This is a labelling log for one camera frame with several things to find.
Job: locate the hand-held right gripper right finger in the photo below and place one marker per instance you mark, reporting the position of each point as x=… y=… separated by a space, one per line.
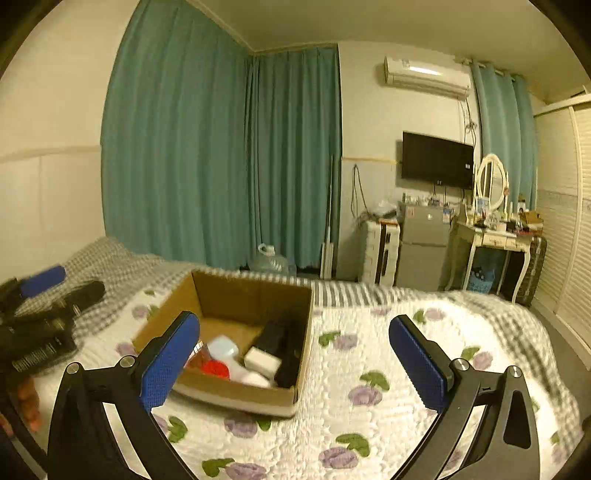
x=418 y=364

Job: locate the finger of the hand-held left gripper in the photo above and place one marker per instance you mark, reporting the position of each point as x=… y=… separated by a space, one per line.
x=83 y=294
x=44 y=280

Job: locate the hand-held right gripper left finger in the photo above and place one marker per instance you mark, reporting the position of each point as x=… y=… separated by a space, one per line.
x=168 y=364

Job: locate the white plastic bottle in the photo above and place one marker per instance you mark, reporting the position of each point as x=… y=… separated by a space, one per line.
x=231 y=357

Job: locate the small white box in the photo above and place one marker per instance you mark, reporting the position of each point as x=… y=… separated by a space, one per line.
x=262 y=361

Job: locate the black device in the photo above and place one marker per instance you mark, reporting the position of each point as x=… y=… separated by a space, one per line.
x=284 y=341

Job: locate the person's left hand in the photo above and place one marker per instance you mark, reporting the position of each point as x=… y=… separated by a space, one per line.
x=30 y=406

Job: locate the floral quilted blanket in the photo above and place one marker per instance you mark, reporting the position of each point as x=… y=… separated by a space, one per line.
x=369 y=406

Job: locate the silver mini fridge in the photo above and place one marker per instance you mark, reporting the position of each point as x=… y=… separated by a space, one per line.
x=422 y=249

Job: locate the white suitcase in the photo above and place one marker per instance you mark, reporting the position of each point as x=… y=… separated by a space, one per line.
x=378 y=254

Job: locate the clear water jug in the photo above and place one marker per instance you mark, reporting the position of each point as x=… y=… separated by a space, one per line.
x=272 y=263

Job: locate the white dressing table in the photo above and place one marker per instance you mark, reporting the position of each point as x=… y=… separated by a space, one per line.
x=494 y=240

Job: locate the wide teal curtain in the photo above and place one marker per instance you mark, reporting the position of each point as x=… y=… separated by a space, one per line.
x=175 y=138

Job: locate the small brown cardboard box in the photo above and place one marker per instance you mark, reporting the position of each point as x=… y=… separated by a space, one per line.
x=532 y=218

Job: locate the oval white vanity mirror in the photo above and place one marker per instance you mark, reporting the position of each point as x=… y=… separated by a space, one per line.
x=490 y=182

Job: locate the white slatted wardrobe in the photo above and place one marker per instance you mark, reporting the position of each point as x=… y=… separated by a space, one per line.
x=565 y=221

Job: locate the narrow teal curtain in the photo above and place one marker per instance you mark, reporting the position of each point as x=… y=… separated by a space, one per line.
x=295 y=161

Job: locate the teal curtain beside wardrobe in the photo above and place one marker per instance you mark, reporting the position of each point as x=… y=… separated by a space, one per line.
x=505 y=138

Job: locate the white air conditioner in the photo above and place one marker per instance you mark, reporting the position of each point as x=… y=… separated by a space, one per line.
x=427 y=76

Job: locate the black wall television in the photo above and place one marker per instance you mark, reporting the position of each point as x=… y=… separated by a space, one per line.
x=436 y=159

